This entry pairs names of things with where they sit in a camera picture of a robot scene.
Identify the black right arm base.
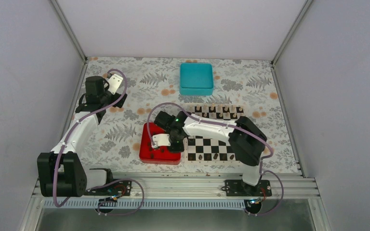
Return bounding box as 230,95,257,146
221,180,272,214

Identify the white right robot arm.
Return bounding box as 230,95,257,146
146,111,267,196

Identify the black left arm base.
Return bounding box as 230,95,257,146
84,168,132,203

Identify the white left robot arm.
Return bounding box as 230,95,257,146
37,70,128,197

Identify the row of light chess pieces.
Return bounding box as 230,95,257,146
185,103,245,120

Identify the red plastic tray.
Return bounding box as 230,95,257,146
139,124,181,165

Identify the black white chessboard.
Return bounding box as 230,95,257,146
184,103,252,167

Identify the teal plastic box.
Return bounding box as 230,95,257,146
179,63,214,96

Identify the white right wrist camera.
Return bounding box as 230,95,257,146
151,133,171,149

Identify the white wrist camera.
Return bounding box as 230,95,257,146
151,133,171,149
107,74,123,95

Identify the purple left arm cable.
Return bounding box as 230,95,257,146
51,68,145,218

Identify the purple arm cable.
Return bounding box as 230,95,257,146
146,102,285,218
51,68,145,218

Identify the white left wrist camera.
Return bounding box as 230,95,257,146
107,74,123,95

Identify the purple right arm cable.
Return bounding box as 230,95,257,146
146,102,285,218

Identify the aluminium frame rail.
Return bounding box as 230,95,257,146
20,173,330,231

